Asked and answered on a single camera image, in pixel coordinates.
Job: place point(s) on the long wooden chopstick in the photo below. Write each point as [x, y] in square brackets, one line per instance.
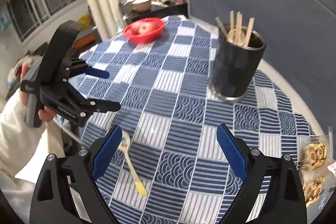
[248, 32]

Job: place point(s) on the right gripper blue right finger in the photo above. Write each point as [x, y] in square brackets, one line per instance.
[232, 152]

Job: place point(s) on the red apple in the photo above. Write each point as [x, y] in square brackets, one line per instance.
[146, 27]
[135, 27]

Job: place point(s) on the blue patterned tablecloth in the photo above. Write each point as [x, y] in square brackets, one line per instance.
[172, 117]

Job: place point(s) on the black side shelf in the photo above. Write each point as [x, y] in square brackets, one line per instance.
[131, 16]

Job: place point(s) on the red apple left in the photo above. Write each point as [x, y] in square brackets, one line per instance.
[135, 27]

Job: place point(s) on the person left hand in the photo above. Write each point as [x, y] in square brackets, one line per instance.
[30, 85]

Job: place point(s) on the red apple right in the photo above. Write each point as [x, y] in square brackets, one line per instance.
[146, 27]

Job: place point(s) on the clear plastic cookie box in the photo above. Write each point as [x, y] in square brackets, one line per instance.
[315, 157]

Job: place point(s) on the black cylindrical utensil holder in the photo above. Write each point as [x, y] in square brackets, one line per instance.
[234, 67]

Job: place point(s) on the white sleeve forearm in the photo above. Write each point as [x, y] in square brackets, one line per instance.
[18, 145]

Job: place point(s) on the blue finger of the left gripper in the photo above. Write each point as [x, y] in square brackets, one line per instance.
[96, 72]
[104, 106]

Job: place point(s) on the grey fabric backdrop board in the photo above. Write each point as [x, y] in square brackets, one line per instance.
[300, 43]

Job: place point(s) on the red plastic basket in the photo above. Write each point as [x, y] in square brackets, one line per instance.
[146, 38]

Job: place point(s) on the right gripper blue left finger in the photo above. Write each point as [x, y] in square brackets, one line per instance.
[102, 151]

